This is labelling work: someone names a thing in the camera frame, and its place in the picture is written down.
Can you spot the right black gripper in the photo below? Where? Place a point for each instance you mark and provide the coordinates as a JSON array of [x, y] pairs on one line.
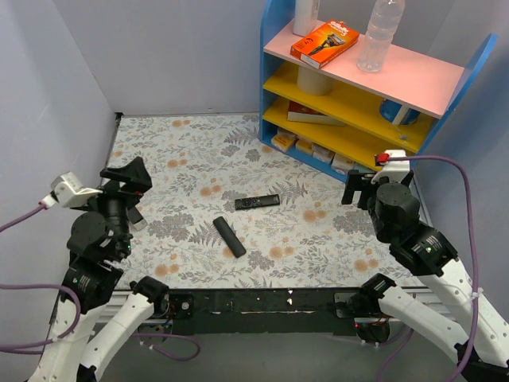
[[359, 189]]

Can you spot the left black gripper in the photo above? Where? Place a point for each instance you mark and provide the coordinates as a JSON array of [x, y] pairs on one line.
[[120, 188]]

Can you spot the black remote control body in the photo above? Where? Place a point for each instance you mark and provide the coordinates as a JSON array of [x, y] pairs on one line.
[[229, 237]]

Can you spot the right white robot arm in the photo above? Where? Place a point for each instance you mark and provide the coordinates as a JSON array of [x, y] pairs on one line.
[[475, 335]]

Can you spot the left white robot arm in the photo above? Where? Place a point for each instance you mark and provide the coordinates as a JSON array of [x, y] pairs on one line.
[[100, 238]]

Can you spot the black remote with buttons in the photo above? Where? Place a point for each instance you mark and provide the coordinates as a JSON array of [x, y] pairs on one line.
[[257, 202]]

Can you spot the white tissue pack right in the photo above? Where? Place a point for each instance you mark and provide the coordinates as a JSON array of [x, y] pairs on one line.
[[341, 164]]

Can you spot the white tissue pack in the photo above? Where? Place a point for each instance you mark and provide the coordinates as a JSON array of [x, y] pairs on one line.
[[323, 154], [341, 164]]

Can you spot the black battery cover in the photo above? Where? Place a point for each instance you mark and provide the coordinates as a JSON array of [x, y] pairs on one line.
[[136, 219]]

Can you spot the orange tissue pack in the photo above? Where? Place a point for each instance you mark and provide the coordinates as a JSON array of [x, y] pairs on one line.
[[305, 146]]

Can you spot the blue shelf unit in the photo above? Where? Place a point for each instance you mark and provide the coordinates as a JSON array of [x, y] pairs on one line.
[[433, 87]]

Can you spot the yellow tissue pack left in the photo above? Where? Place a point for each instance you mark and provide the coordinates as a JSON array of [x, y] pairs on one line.
[[284, 139]]

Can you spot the red white book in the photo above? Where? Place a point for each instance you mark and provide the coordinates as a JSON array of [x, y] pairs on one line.
[[302, 114]]

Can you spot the floral table mat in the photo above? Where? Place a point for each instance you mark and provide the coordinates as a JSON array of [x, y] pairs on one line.
[[199, 165]]

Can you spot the white paper roll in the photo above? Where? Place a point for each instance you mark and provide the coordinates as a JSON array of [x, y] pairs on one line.
[[313, 83]]

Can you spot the clear plastic bottle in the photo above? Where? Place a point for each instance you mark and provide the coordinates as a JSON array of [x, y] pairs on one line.
[[384, 21]]

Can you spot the orange razor box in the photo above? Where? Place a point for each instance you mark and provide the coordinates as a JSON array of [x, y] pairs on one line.
[[324, 44]]

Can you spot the white bottle on shelf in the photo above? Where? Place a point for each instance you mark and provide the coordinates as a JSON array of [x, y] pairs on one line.
[[305, 16]]

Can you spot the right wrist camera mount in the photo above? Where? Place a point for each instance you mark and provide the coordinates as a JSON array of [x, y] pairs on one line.
[[394, 169]]

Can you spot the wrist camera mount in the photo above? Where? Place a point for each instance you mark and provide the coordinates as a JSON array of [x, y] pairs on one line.
[[68, 192], [394, 169]]

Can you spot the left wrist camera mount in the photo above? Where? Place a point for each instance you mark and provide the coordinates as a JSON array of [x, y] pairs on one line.
[[68, 192]]

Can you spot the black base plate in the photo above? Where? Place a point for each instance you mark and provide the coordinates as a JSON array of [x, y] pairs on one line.
[[337, 311]]

